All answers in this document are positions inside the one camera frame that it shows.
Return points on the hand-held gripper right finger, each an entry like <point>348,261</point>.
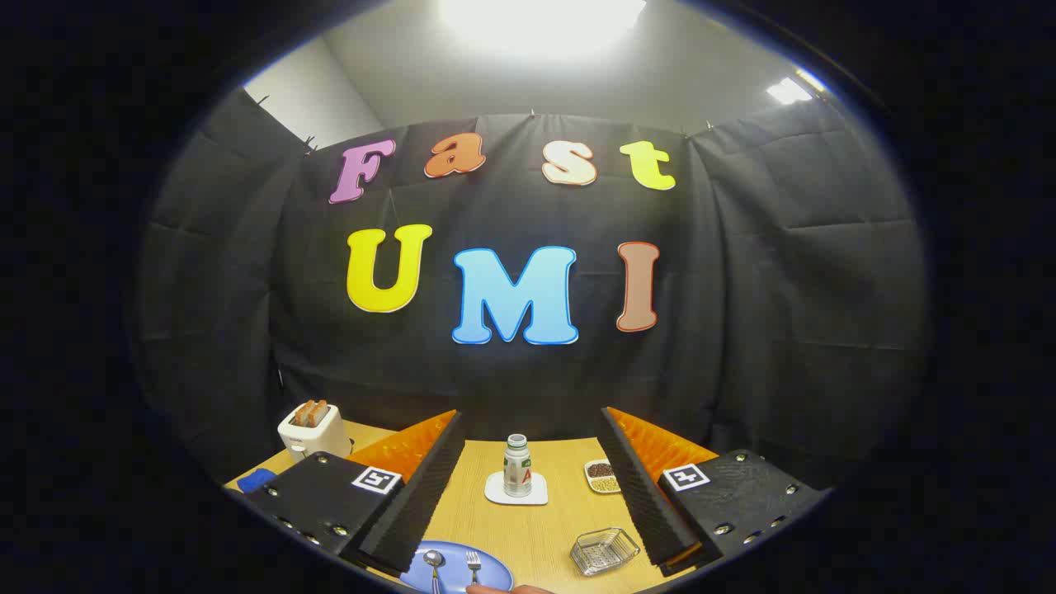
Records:
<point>643,495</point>

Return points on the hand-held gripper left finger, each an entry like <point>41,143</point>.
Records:
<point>421,495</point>

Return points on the yellow soybeans pile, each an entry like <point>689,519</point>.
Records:
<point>607,484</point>

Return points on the dark red beans pile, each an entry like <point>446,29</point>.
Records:
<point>601,470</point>

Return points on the white divided dish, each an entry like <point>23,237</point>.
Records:
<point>588,472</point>

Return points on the white square coaster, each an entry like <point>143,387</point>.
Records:
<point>495,495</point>

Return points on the white bottle green cap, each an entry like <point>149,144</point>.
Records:
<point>517,470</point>

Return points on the blue round plate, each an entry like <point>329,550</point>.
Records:
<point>491,569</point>

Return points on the white toaster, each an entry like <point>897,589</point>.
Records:
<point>309,441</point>

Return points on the toast slice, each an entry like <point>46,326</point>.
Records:
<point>303,413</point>
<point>320,411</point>

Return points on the folded blue cloth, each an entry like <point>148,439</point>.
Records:
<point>256,479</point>

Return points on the small ceiling light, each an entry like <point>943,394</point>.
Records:
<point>788,91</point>

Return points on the large ceiling light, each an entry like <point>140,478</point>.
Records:
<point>540,21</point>

